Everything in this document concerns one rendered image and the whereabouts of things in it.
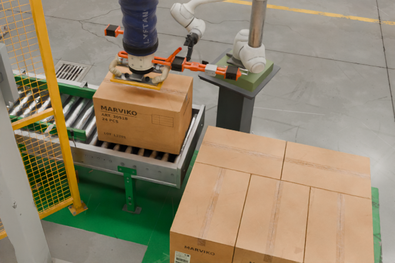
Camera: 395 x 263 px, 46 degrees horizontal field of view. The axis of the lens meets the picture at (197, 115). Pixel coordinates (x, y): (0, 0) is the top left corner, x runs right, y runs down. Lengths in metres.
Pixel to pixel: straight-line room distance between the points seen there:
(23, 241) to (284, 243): 1.52
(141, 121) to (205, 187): 0.62
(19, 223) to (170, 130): 1.09
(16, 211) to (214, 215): 1.15
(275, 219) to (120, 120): 1.22
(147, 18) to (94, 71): 2.33
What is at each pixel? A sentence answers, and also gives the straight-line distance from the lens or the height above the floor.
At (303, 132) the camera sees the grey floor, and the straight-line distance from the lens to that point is 4.41.
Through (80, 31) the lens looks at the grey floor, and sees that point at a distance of 5.77.
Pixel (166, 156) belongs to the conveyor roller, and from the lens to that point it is 3.25.
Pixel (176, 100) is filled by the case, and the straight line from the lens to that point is 3.07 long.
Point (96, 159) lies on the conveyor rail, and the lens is 3.33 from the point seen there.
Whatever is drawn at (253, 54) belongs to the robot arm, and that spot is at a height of 1.08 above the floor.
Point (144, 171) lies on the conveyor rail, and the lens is 3.23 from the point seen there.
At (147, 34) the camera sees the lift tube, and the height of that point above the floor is 1.42.
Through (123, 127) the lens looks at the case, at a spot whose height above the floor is 0.72.
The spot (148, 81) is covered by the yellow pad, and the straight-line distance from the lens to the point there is 2.99.
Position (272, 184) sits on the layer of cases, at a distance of 3.15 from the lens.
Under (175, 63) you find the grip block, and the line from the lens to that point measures 2.94.
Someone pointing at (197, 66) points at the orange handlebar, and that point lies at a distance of 2.93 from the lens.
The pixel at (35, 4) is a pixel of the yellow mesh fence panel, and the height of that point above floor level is 1.72.
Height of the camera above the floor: 2.87
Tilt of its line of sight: 40 degrees down
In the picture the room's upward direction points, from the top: 3 degrees clockwise
